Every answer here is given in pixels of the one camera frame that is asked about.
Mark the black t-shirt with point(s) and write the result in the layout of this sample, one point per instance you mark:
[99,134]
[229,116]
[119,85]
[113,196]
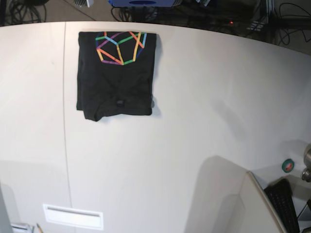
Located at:
[115,73]

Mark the blue box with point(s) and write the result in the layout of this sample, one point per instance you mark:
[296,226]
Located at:
[140,3]

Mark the green tape roll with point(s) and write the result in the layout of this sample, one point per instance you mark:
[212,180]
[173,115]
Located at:
[288,165]

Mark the black keyboard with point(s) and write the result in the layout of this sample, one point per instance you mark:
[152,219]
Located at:
[280,196]

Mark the silver metal cylinder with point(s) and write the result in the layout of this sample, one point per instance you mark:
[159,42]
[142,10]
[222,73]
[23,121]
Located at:
[306,173]

